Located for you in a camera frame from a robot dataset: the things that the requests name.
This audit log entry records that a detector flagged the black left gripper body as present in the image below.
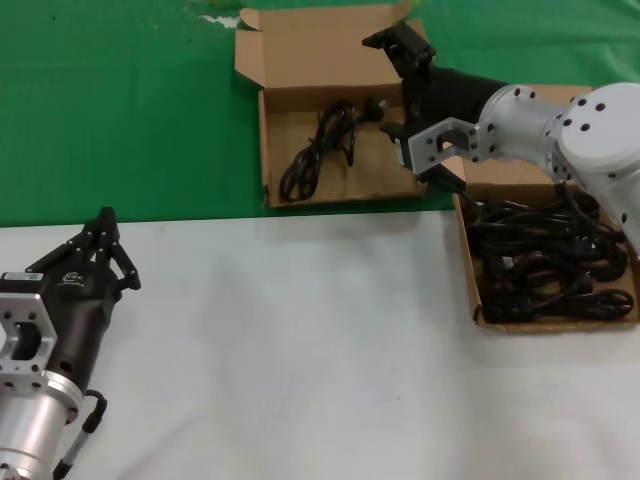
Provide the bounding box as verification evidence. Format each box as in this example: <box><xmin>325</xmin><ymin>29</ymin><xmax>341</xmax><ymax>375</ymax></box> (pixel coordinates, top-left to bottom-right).
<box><xmin>39</xmin><ymin>264</ymin><xmax>125</xmax><ymax>387</ymax></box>

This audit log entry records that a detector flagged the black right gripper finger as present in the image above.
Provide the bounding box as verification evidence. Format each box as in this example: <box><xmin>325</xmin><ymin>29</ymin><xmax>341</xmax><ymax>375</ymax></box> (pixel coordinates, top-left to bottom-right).
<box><xmin>362</xmin><ymin>22</ymin><xmax>437</xmax><ymax>78</ymax></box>

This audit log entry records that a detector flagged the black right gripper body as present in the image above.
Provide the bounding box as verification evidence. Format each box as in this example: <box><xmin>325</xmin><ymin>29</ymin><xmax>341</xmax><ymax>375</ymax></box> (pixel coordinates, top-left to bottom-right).
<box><xmin>402</xmin><ymin>64</ymin><xmax>502</xmax><ymax>134</ymax></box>

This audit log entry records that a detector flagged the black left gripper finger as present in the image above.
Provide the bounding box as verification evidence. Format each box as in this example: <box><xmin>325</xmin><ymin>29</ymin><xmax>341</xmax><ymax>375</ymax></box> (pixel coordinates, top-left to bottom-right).
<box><xmin>95</xmin><ymin>206</ymin><xmax>143</xmax><ymax>293</ymax></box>
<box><xmin>25</xmin><ymin>206</ymin><xmax>110</xmax><ymax>275</ymax></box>

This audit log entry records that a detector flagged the black power cable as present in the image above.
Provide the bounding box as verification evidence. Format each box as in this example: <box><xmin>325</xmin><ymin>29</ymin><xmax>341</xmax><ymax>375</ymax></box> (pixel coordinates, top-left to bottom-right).
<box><xmin>474</xmin><ymin>234</ymin><xmax>629</xmax><ymax>297</ymax></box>
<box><xmin>480</xmin><ymin>288</ymin><xmax>635</xmax><ymax>323</ymax></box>
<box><xmin>465</xmin><ymin>198</ymin><xmax>602</xmax><ymax>242</ymax></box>
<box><xmin>278</xmin><ymin>97</ymin><xmax>386</xmax><ymax>204</ymax></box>

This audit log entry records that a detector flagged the smaller open cardboard box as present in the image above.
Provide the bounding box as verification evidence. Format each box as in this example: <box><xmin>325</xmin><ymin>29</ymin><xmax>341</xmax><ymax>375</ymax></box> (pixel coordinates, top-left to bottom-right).
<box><xmin>233</xmin><ymin>4</ymin><xmax>433</xmax><ymax>208</ymax></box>

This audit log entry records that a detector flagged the larger open cardboard box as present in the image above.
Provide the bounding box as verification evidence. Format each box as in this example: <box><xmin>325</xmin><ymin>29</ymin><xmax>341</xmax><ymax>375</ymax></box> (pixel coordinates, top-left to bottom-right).
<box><xmin>429</xmin><ymin>83</ymin><xmax>640</xmax><ymax>327</ymax></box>

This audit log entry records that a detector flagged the green table cloth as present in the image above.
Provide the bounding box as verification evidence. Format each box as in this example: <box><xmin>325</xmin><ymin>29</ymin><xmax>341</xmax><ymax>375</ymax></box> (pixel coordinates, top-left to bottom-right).
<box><xmin>0</xmin><ymin>0</ymin><xmax>640</xmax><ymax>229</ymax></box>

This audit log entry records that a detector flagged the silver left camera mount bracket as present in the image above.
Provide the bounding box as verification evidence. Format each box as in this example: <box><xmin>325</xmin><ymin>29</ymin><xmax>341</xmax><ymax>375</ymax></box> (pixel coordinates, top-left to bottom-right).
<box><xmin>0</xmin><ymin>292</ymin><xmax>59</xmax><ymax>389</ymax></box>

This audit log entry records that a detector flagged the silver camera mount bracket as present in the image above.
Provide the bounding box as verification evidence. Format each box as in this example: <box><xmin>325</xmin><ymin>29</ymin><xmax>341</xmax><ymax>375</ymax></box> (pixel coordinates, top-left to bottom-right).
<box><xmin>0</xmin><ymin>292</ymin><xmax>59</xmax><ymax>389</ymax></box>
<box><xmin>408</xmin><ymin>117</ymin><xmax>497</xmax><ymax>177</ymax></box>

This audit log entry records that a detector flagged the silver right camera mount bracket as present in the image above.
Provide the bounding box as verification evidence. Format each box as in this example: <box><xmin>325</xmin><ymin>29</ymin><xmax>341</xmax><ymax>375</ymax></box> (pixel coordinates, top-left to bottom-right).
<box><xmin>408</xmin><ymin>117</ymin><xmax>497</xmax><ymax>177</ymax></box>

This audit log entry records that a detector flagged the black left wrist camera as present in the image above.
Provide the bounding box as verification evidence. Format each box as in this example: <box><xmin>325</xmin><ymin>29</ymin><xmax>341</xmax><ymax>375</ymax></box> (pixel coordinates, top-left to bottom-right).
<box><xmin>0</xmin><ymin>270</ymin><xmax>45</xmax><ymax>296</ymax></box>

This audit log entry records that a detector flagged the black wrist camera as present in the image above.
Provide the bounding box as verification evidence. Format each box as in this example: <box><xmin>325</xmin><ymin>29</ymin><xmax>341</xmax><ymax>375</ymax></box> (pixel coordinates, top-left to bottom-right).
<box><xmin>0</xmin><ymin>270</ymin><xmax>45</xmax><ymax>296</ymax></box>
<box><xmin>379</xmin><ymin>122</ymin><xmax>417</xmax><ymax>174</ymax></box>

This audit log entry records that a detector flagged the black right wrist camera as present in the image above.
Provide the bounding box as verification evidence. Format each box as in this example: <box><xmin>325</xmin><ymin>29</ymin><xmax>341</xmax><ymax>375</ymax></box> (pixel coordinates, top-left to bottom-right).
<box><xmin>379</xmin><ymin>122</ymin><xmax>417</xmax><ymax>174</ymax></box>

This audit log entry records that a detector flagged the left arm connector cable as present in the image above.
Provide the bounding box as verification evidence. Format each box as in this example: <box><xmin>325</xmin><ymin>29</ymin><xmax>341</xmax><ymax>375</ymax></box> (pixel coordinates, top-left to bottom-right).
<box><xmin>49</xmin><ymin>389</ymin><xmax>109</xmax><ymax>480</ymax></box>

